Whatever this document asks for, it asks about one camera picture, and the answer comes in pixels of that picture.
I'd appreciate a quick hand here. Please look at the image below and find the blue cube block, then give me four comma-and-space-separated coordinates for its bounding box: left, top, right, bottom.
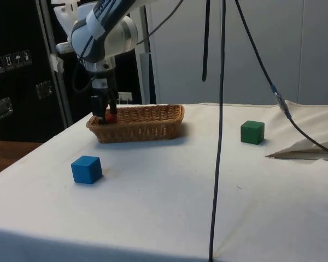
71, 155, 103, 184

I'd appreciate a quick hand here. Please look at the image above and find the black cable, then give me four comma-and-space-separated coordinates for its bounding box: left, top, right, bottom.
208, 0, 226, 262
136, 0, 185, 46
72, 34, 99, 92
202, 0, 212, 82
234, 0, 328, 160

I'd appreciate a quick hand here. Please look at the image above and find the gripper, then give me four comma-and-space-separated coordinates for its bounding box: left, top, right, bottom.
91, 70, 119, 126

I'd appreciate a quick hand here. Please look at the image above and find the green cube block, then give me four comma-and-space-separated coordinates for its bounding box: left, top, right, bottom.
240, 120, 266, 145

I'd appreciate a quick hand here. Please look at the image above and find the wicker basket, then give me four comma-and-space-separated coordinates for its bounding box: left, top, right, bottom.
86, 104, 186, 144

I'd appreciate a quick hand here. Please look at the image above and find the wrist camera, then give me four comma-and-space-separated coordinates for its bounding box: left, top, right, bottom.
56, 41, 73, 55

